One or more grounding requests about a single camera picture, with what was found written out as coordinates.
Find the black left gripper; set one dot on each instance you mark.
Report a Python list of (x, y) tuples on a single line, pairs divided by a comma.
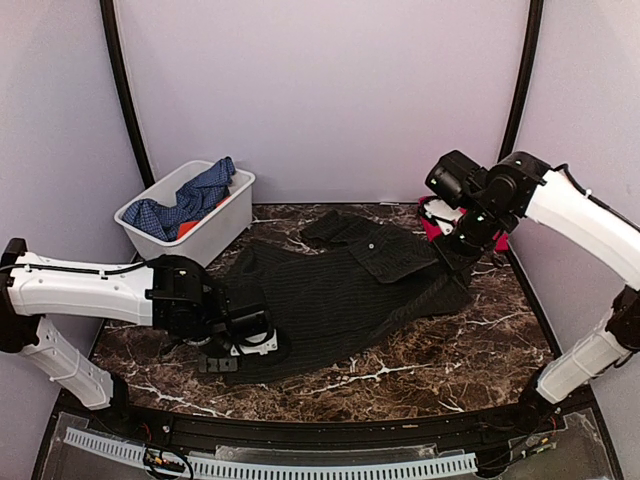
[(208, 364)]

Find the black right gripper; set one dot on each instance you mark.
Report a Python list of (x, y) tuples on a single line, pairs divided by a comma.
[(455, 261)]

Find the red t-shirt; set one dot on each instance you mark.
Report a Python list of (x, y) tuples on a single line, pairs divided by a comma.
[(438, 218)]

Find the black striped garment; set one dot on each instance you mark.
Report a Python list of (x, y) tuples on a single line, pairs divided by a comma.
[(368, 281)]

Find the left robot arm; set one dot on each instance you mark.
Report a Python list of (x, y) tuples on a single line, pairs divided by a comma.
[(171, 293)]

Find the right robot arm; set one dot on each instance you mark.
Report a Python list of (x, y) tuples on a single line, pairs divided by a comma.
[(490, 202)]

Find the white plastic laundry bin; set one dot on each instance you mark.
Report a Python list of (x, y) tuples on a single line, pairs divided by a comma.
[(211, 235)]

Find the orange red garment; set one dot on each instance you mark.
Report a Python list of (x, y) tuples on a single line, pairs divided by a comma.
[(186, 227)]

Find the blue checkered garment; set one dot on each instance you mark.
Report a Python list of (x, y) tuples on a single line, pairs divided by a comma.
[(194, 200)]

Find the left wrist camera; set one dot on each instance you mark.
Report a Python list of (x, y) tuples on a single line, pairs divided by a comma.
[(249, 325)]

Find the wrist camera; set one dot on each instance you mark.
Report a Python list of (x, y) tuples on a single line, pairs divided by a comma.
[(457, 179), (249, 325)]

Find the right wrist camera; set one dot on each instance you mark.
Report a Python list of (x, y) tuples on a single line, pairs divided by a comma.
[(457, 179)]

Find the black frame post right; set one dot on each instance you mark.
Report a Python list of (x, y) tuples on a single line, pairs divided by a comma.
[(523, 79)]

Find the black frame post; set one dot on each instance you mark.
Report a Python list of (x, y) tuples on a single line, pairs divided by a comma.
[(123, 90), (523, 79)]

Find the black front rail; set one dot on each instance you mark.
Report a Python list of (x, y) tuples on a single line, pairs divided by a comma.
[(485, 429)]

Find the white slotted cable duct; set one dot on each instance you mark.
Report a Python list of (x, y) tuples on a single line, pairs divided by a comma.
[(246, 463)]

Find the black frame post left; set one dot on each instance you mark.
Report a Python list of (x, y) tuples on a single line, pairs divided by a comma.
[(123, 90)]

